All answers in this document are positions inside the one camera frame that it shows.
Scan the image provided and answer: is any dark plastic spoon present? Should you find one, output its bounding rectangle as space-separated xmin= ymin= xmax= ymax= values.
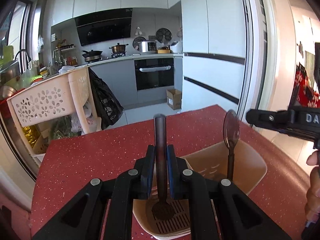
xmin=152 ymin=114 xmax=175 ymax=220
xmin=223 ymin=109 xmax=240 ymax=180

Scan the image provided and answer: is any kitchen faucet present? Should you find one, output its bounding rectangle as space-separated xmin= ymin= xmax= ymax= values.
xmin=13 ymin=49 xmax=32 ymax=63

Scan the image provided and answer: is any person right hand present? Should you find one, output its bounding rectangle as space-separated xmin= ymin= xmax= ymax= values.
xmin=305 ymin=151 xmax=320 ymax=224

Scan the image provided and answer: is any white plastic utensil caddy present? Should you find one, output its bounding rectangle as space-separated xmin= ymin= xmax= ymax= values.
xmin=133 ymin=140 xmax=267 ymax=239

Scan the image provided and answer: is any black plastic bag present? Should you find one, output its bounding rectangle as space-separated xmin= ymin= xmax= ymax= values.
xmin=88 ymin=68 xmax=124 ymax=129

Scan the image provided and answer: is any cardboard box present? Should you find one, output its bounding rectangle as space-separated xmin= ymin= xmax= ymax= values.
xmin=167 ymin=89 xmax=182 ymax=110

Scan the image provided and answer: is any pink perforated storage cart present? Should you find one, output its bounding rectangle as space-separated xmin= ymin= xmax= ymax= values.
xmin=7 ymin=65 xmax=101 ymax=166

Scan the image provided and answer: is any black built-in oven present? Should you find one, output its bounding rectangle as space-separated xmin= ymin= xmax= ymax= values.
xmin=135 ymin=58 xmax=174 ymax=90

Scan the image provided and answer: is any white refrigerator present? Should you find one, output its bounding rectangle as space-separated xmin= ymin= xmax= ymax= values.
xmin=181 ymin=0 xmax=246 ymax=112

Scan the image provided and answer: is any black wok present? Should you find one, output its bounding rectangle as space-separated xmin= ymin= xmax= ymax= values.
xmin=82 ymin=50 xmax=103 ymax=63

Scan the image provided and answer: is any steel cooking pot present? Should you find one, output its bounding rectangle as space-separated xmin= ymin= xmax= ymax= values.
xmin=110 ymin=43 xmax=128 ymax=54

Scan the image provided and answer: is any silver rice cooker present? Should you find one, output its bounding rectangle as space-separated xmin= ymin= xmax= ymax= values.
xmin=139 ymin=41 xmax=157 ymax=54

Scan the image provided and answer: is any black range hood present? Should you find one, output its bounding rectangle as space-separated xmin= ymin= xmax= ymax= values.
xmin=74 ymin=8 xmax=133 ymax=46

